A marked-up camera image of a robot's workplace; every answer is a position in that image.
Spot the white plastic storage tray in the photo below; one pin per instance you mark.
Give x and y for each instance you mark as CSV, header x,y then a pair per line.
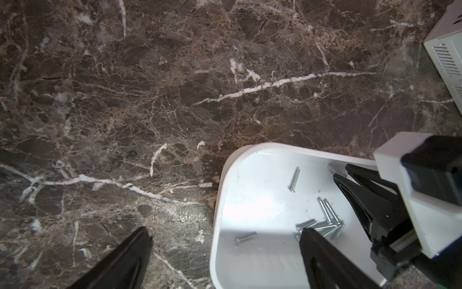
x,y
253,196

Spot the white file organizer rack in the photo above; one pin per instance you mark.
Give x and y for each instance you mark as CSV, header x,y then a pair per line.
x,y
444,46

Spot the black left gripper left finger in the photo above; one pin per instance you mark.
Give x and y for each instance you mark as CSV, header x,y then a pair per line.
x,y
124,268

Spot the silver screw lying apart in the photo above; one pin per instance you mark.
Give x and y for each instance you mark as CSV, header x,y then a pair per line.
x,y
246,238

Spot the silver screw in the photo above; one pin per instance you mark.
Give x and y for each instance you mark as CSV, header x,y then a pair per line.
x,y
294,180

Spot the pile of silver screws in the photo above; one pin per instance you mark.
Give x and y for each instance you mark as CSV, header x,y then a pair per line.
x,y
332,226

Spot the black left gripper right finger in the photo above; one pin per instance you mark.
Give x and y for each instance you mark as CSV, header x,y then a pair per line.
x,y
328,268

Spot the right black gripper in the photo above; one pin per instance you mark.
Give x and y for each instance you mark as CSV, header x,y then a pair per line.
x,y
425,171

